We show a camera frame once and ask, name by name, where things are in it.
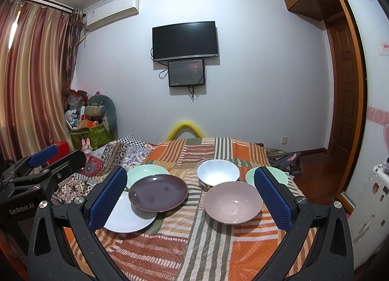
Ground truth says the grey plush toy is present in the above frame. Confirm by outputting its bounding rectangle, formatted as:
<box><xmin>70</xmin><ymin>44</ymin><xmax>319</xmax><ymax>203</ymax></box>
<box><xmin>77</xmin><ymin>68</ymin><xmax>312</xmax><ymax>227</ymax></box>
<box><xmin>85</xmin><ymin>95</ymin><xmax>117</xmax><ymax>133</ymax></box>

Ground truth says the striped patchwork tablecloth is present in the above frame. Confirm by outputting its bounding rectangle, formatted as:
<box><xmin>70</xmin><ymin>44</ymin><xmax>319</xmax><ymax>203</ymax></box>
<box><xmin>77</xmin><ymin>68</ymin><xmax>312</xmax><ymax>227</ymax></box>
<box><xmin>63</xmin><ymin>137</ymin><xmax>318</xmax><ymax>281</ymax></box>

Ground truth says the green cardboard box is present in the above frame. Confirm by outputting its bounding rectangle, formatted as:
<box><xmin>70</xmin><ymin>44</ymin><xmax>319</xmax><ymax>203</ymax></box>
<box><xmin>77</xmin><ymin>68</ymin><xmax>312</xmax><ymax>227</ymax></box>
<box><xmin>70</xmin><ymin>124</ymin><xmax>115</xmax><ymax>151</ymax></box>

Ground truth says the wooden door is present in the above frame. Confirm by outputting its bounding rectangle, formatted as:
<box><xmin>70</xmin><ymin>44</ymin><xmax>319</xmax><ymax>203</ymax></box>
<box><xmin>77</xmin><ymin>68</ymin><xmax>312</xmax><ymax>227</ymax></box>
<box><xmin>326</xmin><ymin>16</ymin><xmax>359</xmax><ymax>164</ymax></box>

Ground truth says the pink rabbit toy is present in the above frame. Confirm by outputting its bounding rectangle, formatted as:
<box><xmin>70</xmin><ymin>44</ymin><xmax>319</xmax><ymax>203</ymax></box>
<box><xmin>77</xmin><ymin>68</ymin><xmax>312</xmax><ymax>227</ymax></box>
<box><xmin>81</xmin><ymin>138</ymin><xmax>93</xmax><ymax>161</ymax></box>

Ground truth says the black wall television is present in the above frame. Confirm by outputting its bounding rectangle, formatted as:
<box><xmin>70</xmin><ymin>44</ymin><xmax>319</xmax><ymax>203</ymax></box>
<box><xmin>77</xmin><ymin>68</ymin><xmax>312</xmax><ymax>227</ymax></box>
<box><xmin>152</xmin><ymin>21</ymin><xmax>219</xmax><ymax>62</ymax></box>

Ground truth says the mint green bowl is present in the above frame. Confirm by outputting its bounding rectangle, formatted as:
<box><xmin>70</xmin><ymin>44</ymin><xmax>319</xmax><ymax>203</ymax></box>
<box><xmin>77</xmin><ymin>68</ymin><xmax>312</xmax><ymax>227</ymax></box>
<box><xmin>245</xmin><ymin>167</ymin><xmax>289</xmax><ymax>185</ymax></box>

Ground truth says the white air conditioner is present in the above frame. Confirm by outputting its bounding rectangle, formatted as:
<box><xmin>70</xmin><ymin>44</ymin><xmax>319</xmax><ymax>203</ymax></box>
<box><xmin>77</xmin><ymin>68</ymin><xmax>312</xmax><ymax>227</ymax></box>
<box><xmin>86</xmin><ymin>0</ymin><xmax>139</xmax><ymax>32</ymax></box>

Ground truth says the yellow foam chair back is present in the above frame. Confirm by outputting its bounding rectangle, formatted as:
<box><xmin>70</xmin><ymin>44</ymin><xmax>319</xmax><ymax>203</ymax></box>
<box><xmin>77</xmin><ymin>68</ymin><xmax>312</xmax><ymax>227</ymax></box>
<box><xmin>166</xmin><ymin>120</ymin><xmax>206</xmax><ymax>141</ymax></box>

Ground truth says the pink bowl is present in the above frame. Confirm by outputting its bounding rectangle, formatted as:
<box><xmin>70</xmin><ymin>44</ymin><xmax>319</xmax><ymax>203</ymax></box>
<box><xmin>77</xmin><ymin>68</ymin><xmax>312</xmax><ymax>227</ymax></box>
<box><xmin>204</xmin><ymin>181</ymin><xmax>263</xmax><ymax>225</ymax></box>

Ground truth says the purple plate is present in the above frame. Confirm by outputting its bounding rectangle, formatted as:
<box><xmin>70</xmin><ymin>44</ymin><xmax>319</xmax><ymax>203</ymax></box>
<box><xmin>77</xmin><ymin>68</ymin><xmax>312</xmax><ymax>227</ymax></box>
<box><xmin>129</xmin><ymin>174</ymin><xmax>189</xmax><ymax>212</ymax></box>

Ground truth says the small black wall monitor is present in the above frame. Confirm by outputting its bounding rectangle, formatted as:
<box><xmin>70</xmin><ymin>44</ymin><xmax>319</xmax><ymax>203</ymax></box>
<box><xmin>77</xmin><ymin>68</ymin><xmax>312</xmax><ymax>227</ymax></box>
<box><xmin>168</xmin><ymin>59</ymin><xmax>205</xmax><ymax>88</ymax></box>

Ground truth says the white suitcase with stickers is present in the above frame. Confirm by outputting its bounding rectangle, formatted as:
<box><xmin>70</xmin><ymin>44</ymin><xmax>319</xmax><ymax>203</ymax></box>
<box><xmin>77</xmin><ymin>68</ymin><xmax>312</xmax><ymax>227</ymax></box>
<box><xmin>348</xmin><ymin>163</ymin><xmax>389</xmax><ymax>269</ymax></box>

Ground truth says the striped red gold curtain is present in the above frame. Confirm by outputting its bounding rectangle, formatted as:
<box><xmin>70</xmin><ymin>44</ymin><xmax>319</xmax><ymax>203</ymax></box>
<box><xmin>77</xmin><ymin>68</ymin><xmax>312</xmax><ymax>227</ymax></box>
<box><xmin>1</xmin><ymin>0</ymin><xmax>82</xmax><ymax>160</ymax></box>

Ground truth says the mint green plate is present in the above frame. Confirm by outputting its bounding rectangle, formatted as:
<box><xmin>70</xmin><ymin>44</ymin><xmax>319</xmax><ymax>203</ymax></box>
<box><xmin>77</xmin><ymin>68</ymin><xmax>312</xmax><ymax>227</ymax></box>
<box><xmin>126</xmin><ymin>165</ymin><xmax>169</xmax><ymax>189</ymax></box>

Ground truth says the red box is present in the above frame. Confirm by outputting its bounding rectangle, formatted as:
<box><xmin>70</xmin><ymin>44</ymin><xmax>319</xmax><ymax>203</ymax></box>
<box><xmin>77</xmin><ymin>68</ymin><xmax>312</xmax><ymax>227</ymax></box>
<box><xmin>48</xmin><ymin>142</ymin><xmax>70</xmax><ymax>165</ymax></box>

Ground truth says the patterned checkered blanket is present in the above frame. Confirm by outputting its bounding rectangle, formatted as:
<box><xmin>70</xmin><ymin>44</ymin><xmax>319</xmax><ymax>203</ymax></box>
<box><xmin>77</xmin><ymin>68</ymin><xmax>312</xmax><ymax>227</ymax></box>
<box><xmin>51</xmin><ymin>134</ymin><xmax>156</xmax><ymax>205</ymax></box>

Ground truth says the white plate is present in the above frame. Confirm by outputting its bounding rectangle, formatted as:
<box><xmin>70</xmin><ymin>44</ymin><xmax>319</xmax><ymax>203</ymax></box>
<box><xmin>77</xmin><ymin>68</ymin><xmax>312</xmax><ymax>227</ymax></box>
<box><xmin>104</xmin><ymin>192</ymin><xmax>157</xmax><ymax>233</ymax></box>

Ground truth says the dark bag on floor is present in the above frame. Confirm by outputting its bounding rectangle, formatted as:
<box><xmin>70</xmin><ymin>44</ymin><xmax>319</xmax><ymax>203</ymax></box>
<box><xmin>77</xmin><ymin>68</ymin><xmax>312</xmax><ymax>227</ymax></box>
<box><xmin>266</xmin><ymin>148</ymin><xmax>303</xmax><ymax>176</ymax></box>

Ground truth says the white dotted bowl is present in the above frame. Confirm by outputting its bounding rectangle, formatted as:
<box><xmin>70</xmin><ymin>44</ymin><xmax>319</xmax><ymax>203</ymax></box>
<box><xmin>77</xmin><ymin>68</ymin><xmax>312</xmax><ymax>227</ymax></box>
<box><xmin>197</xmin><ymin>159</ymin><xmax>240</xmax><ymax>187</ymax></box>

